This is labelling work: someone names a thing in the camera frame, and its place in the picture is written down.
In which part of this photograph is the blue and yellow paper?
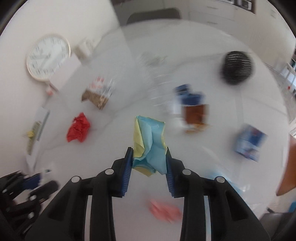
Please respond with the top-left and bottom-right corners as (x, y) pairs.
(132, 115), (168, 177)

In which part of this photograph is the black foam net sleeve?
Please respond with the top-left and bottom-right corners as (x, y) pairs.
(221, 51), (254, 85)

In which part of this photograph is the pink crumpled wrapper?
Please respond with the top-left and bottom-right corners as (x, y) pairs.
(149, 200), (183, 223)

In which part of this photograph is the white paper sheet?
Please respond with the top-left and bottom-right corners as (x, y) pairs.
(26, 107), (50, 173)

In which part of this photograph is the red crumpled paper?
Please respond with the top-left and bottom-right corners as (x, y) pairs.
(66, 113), (91, 143)

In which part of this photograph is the blue and brown wrapper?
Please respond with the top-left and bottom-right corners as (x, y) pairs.
(174, 84), (209, 133)

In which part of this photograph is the blue disposable face mask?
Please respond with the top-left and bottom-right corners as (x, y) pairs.
(208, 171), (246, 197)

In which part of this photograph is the blue and white wrapper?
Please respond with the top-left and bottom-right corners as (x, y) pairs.
(233, 125), (267, 162)

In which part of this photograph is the orange leather chair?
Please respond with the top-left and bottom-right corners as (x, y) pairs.
(276, 136), (296, 196)

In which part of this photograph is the grey chair behind table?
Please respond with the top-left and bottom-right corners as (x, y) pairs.
(126, 8), (181, 25)

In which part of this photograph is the white wall socket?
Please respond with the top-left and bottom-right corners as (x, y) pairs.
(74, 38), (95, 60)

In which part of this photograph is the white round wall clock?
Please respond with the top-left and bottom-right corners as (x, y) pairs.
(26, 34), (71, 82)

